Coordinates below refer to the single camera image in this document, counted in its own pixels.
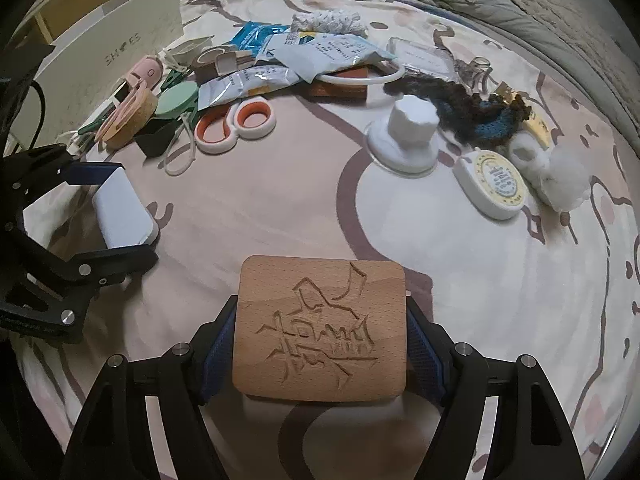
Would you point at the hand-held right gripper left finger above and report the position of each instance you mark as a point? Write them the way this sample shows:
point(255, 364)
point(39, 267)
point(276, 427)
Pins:
point(217, 360)

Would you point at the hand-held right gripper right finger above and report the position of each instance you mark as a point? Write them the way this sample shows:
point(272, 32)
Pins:
point(419, 342)

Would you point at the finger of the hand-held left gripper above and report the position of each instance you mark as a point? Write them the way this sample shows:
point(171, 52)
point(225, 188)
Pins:
point(100, 172)
point(95, 265)

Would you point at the white plastic case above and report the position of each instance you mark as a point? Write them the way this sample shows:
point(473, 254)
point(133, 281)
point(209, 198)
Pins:
point(122, 210)

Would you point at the white storage box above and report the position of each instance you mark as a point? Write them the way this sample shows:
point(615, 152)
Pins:
point(85, 75)

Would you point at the carved wooden board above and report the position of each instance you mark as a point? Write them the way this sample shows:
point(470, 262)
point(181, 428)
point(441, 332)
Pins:
point(320, 330)

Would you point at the small black box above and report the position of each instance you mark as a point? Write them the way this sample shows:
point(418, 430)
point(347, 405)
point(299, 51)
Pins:
point(156, 140)

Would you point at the wooden headboard shelf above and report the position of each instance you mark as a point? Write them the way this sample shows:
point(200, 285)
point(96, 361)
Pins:
point(65, 15)

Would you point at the green plastic clip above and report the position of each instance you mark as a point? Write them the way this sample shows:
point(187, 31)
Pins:
point(172, 80)

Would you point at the orange and white scissors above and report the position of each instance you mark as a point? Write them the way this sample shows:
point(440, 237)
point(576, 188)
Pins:
point(232, 135)

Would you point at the beige tape roll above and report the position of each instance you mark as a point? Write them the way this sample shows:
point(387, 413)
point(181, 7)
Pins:
point(204, 60)

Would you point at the white plastic tray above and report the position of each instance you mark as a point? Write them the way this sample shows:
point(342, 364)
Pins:
point(192, 47)

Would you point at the printed blanket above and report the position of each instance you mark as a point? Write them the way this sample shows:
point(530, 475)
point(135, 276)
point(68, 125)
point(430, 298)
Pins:
point(280, 210)

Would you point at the silver white packet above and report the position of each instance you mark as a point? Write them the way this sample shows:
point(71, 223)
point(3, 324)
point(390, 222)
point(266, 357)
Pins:
point(240, 85)

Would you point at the white yellow tape measure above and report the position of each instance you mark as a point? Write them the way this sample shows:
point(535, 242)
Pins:
point(492, 182)

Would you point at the blue packet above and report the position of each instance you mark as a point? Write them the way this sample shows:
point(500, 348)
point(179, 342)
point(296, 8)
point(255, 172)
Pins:
point(255, 37)

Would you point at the white plastic knob stand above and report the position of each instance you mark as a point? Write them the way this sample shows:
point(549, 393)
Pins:
point(405, 135)

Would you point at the white fluffy pompom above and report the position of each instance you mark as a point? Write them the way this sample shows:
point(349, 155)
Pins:
point(565, 180)

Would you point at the dark crochet piece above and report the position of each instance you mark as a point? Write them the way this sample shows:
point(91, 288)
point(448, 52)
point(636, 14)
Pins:
point(470, 110)

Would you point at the brown leather piece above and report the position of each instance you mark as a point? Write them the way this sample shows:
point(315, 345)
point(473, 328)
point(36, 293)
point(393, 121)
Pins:
point(335, 92)

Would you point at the pile of small packets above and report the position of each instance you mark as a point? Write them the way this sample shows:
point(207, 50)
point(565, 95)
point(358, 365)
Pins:
point(325, 52)

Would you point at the gold foil wrapper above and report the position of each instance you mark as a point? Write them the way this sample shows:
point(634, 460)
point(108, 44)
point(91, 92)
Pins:
point(510, 95)

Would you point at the clear acrylic tag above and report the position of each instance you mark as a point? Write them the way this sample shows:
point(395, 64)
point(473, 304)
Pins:
point(420, 57)

